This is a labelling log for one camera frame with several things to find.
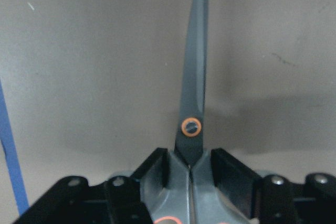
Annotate grey orange scissors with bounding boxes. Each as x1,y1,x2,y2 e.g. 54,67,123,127
151,0,249,223

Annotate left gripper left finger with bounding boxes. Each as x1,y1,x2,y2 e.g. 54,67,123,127
104,148,168,223

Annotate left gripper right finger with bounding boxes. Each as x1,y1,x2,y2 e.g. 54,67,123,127
211,148,297,223

